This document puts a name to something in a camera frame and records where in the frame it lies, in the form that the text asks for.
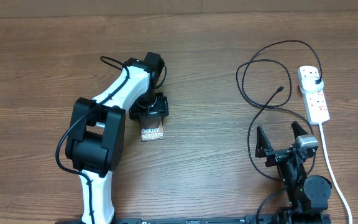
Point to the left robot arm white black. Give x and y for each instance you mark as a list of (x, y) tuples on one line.
[(93, 144)]

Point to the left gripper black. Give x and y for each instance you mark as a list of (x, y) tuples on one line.
[(161, 107)]

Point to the white charger plug adapter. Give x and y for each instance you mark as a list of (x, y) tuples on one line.
[(310, 85)]

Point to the white power strip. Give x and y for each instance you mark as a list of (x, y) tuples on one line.
[(315, 103)]

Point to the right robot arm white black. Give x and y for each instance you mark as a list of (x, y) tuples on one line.
[(308, 195)]

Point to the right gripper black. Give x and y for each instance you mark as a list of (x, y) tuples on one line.
[(262, 149)]

